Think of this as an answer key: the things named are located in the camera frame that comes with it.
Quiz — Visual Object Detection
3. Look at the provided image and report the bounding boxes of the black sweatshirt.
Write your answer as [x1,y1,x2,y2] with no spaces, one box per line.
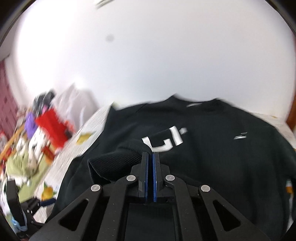
[52,96,295,240]

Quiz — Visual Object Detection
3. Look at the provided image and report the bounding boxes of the fruit print tablecloth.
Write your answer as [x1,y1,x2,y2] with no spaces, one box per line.
[34,106,295,223]

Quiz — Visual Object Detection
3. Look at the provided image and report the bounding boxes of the green bedding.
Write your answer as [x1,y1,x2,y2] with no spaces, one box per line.
[6,145,52,202]

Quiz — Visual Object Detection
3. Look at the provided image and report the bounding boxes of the purple plastic object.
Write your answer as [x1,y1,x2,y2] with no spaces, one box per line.
[25,112,38,139]

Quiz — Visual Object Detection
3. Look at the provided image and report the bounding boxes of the red paper bag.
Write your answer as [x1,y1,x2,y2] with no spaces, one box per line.
[35,108,75,148]

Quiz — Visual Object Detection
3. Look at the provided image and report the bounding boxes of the grey plaid cloth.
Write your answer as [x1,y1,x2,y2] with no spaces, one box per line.
[32,90,55,113]

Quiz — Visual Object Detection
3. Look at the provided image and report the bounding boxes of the white Miniso plastic bag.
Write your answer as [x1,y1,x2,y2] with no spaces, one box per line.
[51,85,98,132]

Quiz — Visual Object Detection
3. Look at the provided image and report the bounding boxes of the brown wooden door frame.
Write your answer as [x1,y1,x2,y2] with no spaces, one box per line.
[286,94,296,131]

